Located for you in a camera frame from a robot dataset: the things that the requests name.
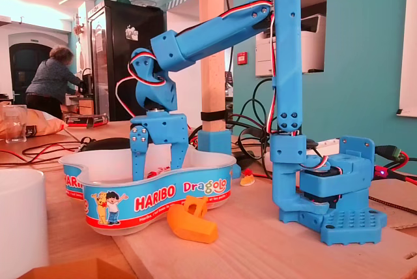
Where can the yellow gummy candy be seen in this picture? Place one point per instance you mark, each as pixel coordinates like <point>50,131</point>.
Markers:
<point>246,182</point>

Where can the white ceramic mug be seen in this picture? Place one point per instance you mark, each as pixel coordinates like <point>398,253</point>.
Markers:
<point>19,220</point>

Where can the black zip case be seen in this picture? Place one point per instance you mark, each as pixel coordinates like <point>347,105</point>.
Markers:
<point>107,144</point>

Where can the red fire alarm box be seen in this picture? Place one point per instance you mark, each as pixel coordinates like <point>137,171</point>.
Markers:
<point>241,58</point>

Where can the black green power connector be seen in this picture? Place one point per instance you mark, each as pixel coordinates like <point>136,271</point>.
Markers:
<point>395,154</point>

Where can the black coffee machine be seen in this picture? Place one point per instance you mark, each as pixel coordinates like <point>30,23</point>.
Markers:
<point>86,83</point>

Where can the blue 3D printed robot arm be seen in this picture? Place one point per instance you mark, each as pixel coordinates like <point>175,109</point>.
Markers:
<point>286,64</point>

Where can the clear plastic Haribo candy tub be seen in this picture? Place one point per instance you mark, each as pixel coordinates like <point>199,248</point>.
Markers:
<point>156,194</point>

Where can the brown cardboard sheet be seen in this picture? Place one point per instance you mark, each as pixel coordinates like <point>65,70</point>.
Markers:
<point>397,191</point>

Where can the black fridge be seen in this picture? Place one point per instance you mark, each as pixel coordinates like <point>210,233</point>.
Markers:
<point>140,80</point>

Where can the wooden post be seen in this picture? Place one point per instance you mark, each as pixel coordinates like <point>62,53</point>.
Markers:
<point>213,90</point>

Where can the pale wooden base board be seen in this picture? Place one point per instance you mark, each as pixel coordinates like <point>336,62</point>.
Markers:
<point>260,253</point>

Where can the white printer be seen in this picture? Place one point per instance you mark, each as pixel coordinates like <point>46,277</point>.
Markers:
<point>264,60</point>

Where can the orange crisp bag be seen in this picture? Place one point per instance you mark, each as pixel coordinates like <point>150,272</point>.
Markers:
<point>42,126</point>

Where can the orange 3D printed part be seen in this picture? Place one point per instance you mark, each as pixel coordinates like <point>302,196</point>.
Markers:
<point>192,227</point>

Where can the red black flat box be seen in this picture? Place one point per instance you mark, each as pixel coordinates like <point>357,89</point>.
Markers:
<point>88,121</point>

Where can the red gummy candy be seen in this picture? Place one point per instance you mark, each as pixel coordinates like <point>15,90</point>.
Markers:
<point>248,171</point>

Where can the empty pint glass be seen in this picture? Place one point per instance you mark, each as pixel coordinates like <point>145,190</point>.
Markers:
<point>14,126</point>

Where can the white plastic block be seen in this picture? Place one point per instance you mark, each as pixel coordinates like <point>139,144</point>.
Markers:
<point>329,145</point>

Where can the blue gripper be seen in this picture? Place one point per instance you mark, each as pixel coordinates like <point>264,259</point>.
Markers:
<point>167,126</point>

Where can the blue post base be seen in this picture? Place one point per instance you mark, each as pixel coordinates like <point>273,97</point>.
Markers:
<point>215,142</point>

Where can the person in grey sweater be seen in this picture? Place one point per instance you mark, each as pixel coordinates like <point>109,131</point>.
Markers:
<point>52,77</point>

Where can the white fridge picture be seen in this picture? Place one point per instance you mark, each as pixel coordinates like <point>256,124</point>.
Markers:
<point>132,33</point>

